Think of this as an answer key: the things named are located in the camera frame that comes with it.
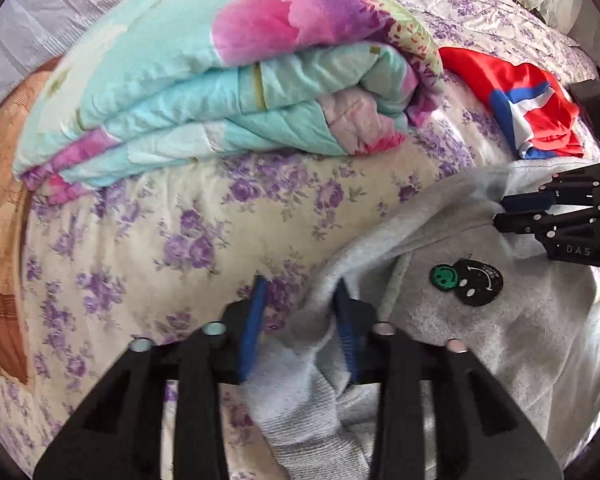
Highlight grey sweatpants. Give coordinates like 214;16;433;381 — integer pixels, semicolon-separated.
244;159;600;479

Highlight folded red shorts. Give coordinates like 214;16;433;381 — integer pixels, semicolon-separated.
440;47;584;159

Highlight folded floral turquoise quilt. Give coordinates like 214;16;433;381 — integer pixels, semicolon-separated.
12;0;444;204

